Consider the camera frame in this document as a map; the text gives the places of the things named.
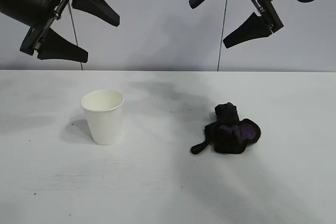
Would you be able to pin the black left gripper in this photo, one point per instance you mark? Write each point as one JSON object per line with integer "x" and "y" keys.
{"x": 29, "y": 3}

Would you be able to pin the white paper cup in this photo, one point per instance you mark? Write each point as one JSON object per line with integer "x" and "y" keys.
{"x": 105, "y": 124}

